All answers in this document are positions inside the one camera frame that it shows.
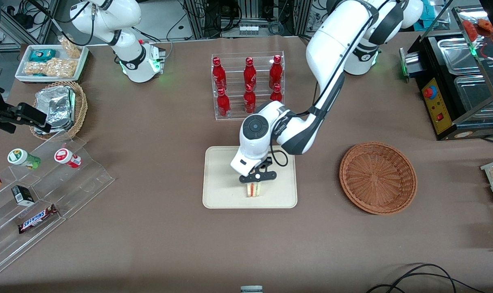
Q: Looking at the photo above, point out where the cream rectangular plastic tray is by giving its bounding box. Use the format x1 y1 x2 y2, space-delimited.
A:
202 145 298 209

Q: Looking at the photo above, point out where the clear bag of nuts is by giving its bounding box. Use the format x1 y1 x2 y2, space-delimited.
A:
24 58 77 79

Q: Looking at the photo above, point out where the green yogurt cup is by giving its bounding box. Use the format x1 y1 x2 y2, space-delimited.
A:
7 148 42 171

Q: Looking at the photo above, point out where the tan oval wicker basket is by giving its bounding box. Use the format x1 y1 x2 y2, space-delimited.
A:
29 80 88 140

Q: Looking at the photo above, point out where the clear acrylic stepped shelf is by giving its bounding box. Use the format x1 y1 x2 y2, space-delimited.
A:
0 130 115 275

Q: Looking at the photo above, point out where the silver foil wrapped package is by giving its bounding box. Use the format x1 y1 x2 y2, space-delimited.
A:
34 86 76 134

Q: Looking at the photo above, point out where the brown round wicker basket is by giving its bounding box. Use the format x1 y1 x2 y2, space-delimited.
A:
339 141 418 215

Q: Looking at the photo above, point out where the red cola bottle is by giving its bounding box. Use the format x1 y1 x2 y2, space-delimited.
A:
269 55 283 90
243 84 257 115
269 83 284 103
243 57 257 91
212 57 227 92
216 87 231 118

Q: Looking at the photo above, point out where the black food warmer cabinet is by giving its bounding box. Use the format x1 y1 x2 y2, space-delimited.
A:
399 3 493 141

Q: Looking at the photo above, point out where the red yogurt cup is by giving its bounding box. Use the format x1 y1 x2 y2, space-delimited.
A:
54 148 83 169

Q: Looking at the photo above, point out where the clear acrylic bottle rack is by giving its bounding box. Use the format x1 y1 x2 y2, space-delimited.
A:
211 50 286 121

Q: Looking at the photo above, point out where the small black carton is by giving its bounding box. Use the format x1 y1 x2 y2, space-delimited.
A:
11 185 35 206

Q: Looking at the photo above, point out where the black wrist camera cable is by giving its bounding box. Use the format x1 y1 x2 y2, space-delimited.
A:
268 144 289 168

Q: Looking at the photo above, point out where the Snickers chocolate bar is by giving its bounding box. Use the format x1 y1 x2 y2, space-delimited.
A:
18 204 59 235

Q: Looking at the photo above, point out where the teal snack packet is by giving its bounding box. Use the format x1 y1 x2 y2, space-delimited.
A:
28 48 57 62

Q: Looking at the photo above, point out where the small clear snack bag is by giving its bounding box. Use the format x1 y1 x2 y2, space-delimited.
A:
58 35 83 60

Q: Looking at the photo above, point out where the white snack tray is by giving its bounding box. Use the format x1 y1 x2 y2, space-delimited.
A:
14 44 89 84

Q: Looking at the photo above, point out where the brown table cover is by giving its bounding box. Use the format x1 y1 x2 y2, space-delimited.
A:
0 34 493 293

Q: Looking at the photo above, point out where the triangular sandwich wedge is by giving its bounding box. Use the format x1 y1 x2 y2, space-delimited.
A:
245 182 264 199

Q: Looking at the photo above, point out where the black floor cable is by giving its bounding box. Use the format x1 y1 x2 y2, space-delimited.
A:
366 263 488 293

